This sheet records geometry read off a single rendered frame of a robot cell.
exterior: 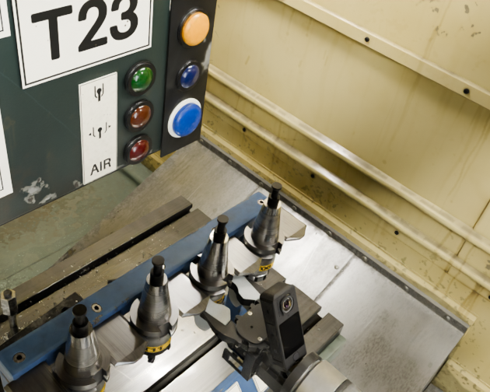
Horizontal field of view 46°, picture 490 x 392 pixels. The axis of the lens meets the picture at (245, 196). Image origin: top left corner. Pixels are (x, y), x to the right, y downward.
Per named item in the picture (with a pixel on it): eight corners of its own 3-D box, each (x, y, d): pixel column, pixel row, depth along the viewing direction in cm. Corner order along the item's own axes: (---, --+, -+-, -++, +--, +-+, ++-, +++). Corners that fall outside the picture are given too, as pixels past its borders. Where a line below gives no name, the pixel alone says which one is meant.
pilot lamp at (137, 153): (151, 157, 46) (152, 135, 45) (129, 168, 45) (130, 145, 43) (146, 153, 47) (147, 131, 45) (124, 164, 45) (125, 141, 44)
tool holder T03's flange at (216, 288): (204, 257, 86) (206, 246, 85) (238, 276, 85) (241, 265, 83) (180, 283, 82) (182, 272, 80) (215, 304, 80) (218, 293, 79)
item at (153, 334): (162, 297, 80) (162, 286, 78) (186, 329, 76) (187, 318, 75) (121, 316, 76) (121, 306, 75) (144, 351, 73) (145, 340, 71)
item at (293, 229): (311, 231, 93) (313, 228, 92) (291, 246, 90) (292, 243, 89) (278, 208, 96) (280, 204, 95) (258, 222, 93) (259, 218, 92)
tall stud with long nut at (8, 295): (26, 336, 105) (19, 292, 97) (12, 344, 104) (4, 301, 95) (18, 327, 107) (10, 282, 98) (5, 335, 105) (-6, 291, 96)
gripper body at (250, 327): (216, 355, 83) (278, 414, 78) (225, 320, 77) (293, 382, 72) (251, 326, 88) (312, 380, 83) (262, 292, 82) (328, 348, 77)
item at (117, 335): (154, 349, 73) (155, 345, 72) (120, 374, 69) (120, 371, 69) (120, 314, 76) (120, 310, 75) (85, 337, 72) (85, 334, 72)
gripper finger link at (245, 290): (207, 285, 90) (239, 330, 85) (211, 260, 86) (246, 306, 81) (223, 278, 91) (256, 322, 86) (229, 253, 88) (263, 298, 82)
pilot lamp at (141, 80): (155, 89, 42) (156, 63, 41) (131, 99, 41) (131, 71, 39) (149, 85, 42) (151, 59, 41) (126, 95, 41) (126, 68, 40)
